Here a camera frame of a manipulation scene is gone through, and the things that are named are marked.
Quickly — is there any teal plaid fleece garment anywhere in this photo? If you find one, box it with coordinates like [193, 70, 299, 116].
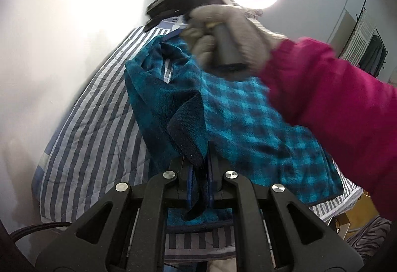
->
[124, 35, 344, 226]

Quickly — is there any black clothes rack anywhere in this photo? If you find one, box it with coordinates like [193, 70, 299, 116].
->
[338, 0, 388, 78]

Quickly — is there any right hand grey glove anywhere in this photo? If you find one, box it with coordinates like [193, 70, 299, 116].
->
[181, 5, 288, 75]

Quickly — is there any folded floral quilt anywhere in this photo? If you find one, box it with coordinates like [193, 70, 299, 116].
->
[223, 0, 263, 20]

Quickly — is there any blue white striped quilt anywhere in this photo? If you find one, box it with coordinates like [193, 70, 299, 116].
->
[30, 15, 370, 260]

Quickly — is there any white striped hanging cloth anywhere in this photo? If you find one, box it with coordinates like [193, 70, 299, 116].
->
[339, 10, 376, 66]

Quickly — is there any dark green hanging garment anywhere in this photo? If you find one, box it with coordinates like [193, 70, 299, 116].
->
[359, 34, 388, 78]

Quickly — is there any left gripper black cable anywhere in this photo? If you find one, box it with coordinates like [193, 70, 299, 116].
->
[9, 221, 74, 243]

